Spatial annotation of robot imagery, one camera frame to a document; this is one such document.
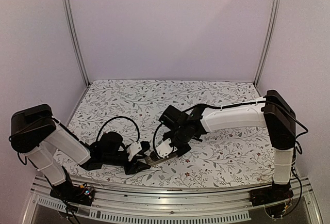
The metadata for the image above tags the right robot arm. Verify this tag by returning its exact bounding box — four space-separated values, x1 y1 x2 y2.
153 90 296 201

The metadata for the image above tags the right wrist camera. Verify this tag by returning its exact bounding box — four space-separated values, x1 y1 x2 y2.
150 138 177 160

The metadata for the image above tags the right aluminium frame post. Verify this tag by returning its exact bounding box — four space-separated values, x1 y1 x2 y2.
253 0 281 89

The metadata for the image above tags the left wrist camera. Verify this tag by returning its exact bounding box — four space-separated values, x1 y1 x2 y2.
126 141 141 162

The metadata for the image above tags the left aluminium frame post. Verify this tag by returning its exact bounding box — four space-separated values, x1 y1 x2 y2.
62 0 91 87

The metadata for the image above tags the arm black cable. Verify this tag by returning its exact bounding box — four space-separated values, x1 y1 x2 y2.
291 115 309 155
96 116 141 145

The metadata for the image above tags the aluminium frame post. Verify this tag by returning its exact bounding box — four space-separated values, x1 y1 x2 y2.
253 0 281 89
62 0 91 87

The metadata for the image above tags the floral tablecloth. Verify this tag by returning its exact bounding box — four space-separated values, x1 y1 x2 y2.
54 79 274 188

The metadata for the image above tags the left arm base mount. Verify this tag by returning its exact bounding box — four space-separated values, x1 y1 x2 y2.
50 182 95 206

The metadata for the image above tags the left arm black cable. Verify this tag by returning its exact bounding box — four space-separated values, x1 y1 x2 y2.
96 116 141 145

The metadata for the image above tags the beige remote control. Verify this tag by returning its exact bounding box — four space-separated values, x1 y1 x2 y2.
145 152 177 166

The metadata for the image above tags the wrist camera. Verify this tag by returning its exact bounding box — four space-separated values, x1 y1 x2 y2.
126 141 141 162
150 138 177 160

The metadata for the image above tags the aluminium front rail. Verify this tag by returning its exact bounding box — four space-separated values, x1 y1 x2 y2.
21 176 324 223

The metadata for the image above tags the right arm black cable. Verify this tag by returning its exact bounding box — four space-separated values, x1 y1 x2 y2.
291 115 309 155

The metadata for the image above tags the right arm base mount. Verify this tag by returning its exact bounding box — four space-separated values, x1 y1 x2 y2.
249 186 293 219

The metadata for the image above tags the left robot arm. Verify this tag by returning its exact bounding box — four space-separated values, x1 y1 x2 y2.
9 104 150 200

